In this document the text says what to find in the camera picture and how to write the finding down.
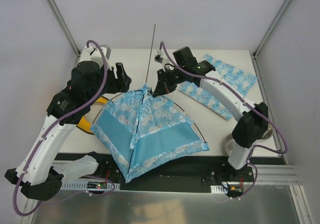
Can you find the steel pet bowl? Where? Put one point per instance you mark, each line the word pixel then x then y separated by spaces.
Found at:
pixel 268 133
pixel 229 143

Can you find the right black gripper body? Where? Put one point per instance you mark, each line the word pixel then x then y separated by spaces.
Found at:
pixel 165 78

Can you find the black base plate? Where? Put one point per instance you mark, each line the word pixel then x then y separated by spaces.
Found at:
pixel 189 174

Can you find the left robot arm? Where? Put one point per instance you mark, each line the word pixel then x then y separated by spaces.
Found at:
pixel 38 178

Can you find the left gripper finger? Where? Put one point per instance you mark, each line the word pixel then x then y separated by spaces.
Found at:
pixel 120 71
pixel 125 82

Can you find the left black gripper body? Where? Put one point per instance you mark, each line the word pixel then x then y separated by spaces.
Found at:
pixel 119 81

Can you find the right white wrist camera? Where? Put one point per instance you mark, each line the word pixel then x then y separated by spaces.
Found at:
pixel 161 58

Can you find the black tent pole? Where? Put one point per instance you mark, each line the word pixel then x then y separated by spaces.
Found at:
pixel 150 54
pixel 116 97

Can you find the blue snowman pet tent fabric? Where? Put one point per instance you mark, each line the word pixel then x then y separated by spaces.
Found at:
pixel 143 132

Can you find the white cable duct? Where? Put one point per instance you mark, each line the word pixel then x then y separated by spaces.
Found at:
pixel 85 185
pixel 218 189

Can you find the right white cable duct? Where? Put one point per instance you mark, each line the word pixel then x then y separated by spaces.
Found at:
pixel 218 189

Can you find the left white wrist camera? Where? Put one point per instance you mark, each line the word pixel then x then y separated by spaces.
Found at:
pixel 93 54

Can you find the blue snowman tent mat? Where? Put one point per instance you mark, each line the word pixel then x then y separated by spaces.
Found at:
pixel 227 96

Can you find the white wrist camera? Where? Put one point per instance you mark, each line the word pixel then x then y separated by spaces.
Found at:
pixel 161 58
pixel 93 54

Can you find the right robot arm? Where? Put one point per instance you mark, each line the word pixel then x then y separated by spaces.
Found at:
pixel 251 118

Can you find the left white cable duct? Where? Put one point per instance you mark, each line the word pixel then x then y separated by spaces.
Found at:
pixel 85 185

